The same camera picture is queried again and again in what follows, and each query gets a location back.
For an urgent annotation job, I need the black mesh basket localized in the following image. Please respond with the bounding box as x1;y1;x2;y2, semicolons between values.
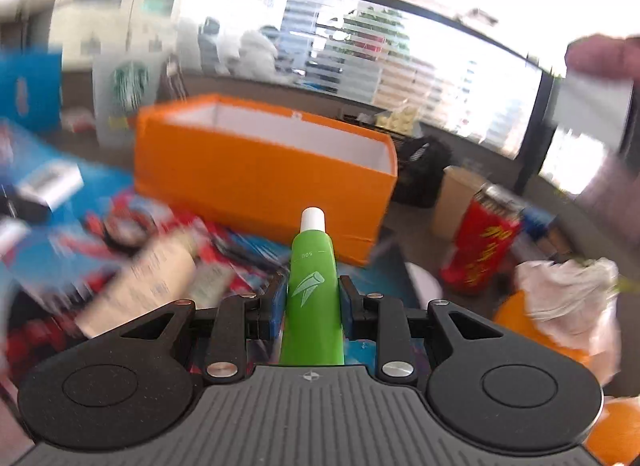
390;135;451;209

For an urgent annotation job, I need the orange cardboard box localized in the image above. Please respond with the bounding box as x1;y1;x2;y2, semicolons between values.
134;94;399;267

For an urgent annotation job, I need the green tube with white cap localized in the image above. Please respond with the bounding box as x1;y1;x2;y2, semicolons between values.
278;206;346;366

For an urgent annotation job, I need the blue paper bag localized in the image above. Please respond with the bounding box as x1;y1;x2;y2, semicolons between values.
0;50;63;133

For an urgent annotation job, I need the white round lid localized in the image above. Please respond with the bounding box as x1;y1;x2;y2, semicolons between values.
404;262;444;314

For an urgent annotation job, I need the red drink can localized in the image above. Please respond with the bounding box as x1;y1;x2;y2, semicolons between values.
440;182;523;297

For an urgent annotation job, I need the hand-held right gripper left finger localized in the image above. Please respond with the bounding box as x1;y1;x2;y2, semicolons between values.
120;271;289;382

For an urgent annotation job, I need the white plastic bag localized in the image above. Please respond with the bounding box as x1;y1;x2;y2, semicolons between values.
492;257;626;387

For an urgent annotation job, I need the white card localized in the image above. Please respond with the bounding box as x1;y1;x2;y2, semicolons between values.
551;70;633;151

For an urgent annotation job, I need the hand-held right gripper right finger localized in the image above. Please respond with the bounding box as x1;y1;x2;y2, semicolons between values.
338;275;505;385

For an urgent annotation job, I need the brown paper cup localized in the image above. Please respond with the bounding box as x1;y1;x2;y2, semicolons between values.
432;166;483;241

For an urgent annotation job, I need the clear plastic cup green logo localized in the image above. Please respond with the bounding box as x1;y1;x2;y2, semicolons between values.
91;52;161;147

